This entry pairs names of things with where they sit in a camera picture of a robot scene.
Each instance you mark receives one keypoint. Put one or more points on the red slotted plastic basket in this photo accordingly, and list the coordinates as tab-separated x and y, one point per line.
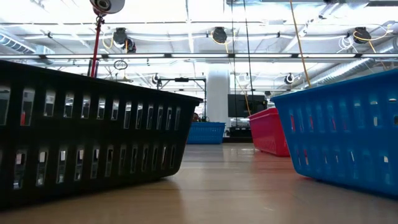
269	140
264	112

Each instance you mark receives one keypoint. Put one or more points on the large black slotted plastic basket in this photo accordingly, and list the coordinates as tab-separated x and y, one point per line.
93	130

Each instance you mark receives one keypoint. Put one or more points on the large blue slotted plastic basket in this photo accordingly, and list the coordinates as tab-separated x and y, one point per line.
342	140

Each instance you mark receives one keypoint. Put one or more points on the person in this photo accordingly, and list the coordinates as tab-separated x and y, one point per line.
195	117

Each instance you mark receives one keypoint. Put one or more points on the white square column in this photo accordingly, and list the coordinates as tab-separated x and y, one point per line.
217	93

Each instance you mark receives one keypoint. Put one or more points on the black monitor screen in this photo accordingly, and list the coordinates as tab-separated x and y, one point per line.
239	105

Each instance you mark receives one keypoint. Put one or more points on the red pole stand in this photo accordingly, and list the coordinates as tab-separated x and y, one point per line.
96	46

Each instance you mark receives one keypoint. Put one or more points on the grey round overhead camera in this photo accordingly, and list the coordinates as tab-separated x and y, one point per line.
107	4

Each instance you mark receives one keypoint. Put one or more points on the silver ribbed ventilation duct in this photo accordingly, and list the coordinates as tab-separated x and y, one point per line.
357	67

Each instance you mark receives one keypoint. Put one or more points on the grey ceiling ventilation duct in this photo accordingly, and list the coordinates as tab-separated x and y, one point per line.
15	43

